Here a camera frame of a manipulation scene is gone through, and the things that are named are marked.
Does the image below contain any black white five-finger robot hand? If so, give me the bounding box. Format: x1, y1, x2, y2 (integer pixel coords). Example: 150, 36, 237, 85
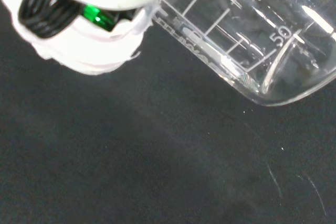
0, 0, 176, 77

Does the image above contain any black bench cloth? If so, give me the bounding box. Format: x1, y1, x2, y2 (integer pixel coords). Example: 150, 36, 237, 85
0, 0, 336, 224

